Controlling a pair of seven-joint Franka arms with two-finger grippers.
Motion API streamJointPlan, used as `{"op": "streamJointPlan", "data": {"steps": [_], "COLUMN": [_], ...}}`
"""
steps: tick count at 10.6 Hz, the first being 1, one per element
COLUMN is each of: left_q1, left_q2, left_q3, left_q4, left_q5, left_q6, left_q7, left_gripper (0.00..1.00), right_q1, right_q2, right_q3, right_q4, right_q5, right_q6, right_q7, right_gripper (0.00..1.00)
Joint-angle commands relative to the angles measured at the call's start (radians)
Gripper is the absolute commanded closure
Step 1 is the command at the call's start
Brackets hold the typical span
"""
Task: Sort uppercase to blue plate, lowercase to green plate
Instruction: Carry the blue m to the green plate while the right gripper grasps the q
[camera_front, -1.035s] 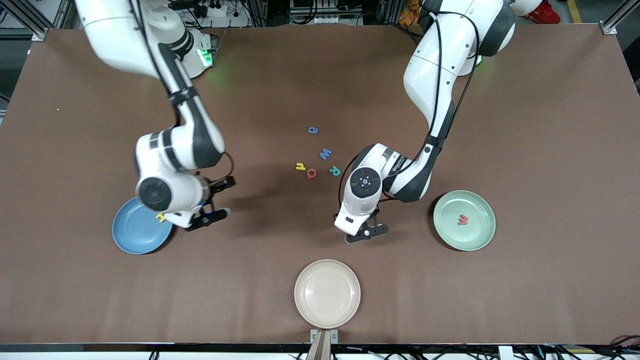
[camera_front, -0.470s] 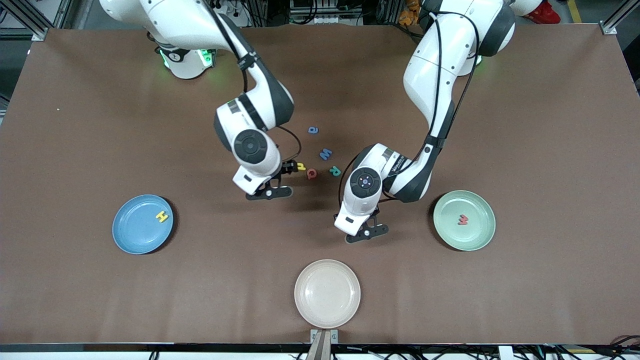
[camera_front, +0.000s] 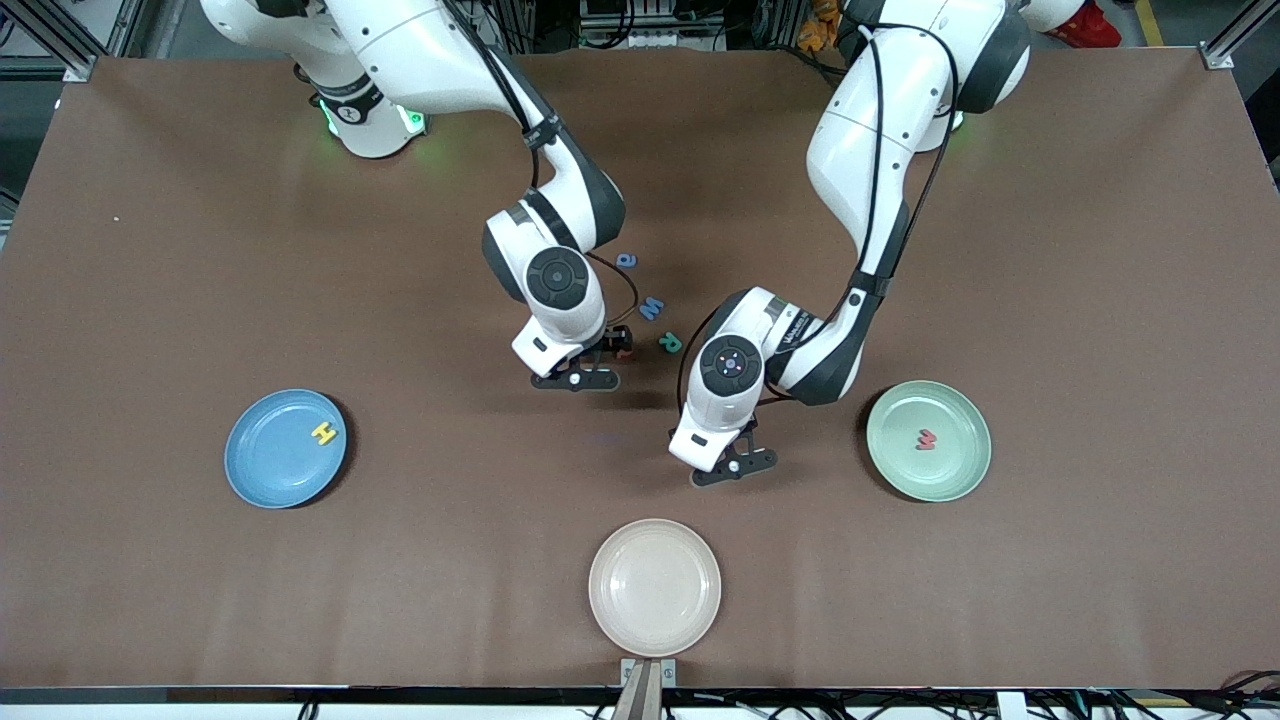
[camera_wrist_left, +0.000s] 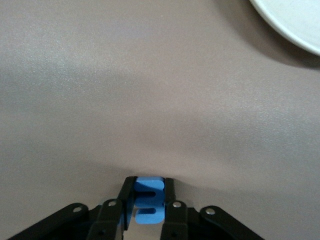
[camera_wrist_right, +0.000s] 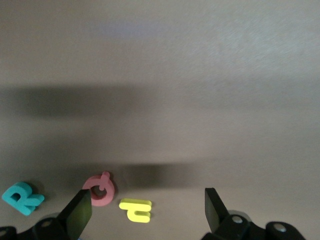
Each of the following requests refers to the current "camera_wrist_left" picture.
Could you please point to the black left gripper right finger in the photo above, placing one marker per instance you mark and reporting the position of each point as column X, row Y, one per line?
column 180, row 222

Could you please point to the beige round plate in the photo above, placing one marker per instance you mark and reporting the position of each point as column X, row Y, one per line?
column 295, row 20

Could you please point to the blue foam letter m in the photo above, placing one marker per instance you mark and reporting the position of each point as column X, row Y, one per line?
column 150, row 186

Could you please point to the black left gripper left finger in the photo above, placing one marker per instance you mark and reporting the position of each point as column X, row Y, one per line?
column 107, row 220

